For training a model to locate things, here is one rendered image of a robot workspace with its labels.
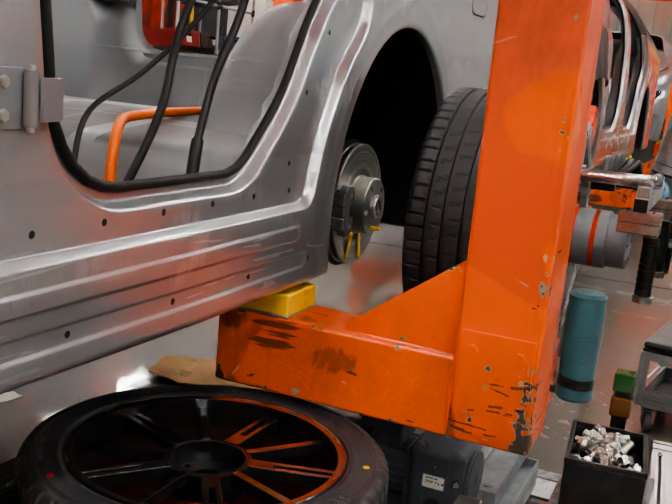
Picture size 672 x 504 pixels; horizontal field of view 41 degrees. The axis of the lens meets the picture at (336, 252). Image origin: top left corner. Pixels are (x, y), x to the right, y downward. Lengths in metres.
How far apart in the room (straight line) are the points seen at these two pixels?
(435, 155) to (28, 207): 1.08
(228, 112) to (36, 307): 0.97
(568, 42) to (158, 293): 0.80
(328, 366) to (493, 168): 0.52
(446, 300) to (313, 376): 0.33
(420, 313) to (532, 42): 0.54
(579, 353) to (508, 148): 0.68
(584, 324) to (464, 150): 0.49
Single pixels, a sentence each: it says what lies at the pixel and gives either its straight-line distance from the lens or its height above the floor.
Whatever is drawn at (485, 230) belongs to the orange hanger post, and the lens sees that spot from 1.65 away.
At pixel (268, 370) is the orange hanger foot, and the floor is 0.57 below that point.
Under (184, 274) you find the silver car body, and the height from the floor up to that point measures 0.84.
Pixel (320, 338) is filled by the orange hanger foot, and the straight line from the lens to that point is 1.81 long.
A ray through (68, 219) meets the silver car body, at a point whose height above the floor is 0.96.
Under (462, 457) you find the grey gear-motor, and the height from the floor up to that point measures 0.40.
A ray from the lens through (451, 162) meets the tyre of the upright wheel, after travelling 2.02.
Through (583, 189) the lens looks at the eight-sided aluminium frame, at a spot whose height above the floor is 0.94.
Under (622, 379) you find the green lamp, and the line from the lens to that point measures 1.85.
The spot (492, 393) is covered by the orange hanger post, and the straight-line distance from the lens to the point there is 1.70.
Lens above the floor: 1.19
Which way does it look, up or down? 11 degrees down
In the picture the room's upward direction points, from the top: 5 degrees clockwise
